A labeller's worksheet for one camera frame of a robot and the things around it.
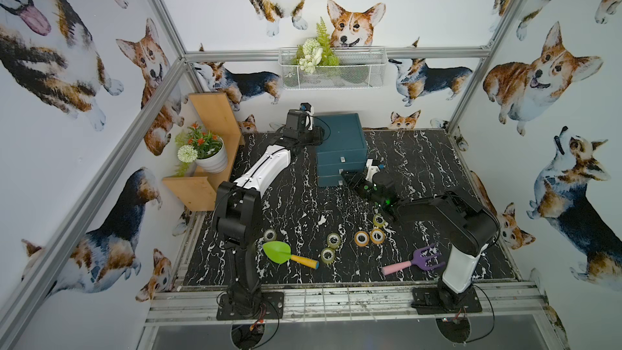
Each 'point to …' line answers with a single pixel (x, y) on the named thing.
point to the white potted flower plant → (205, 150)
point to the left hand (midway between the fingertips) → (316, 126)
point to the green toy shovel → (280, 252)
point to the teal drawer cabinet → (344, 148)
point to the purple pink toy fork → (419, 261)
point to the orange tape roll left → (361, 238)
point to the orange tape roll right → (377, 241)
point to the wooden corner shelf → (215, 115)
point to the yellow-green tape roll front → (327, 255)
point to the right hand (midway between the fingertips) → (347, 167)
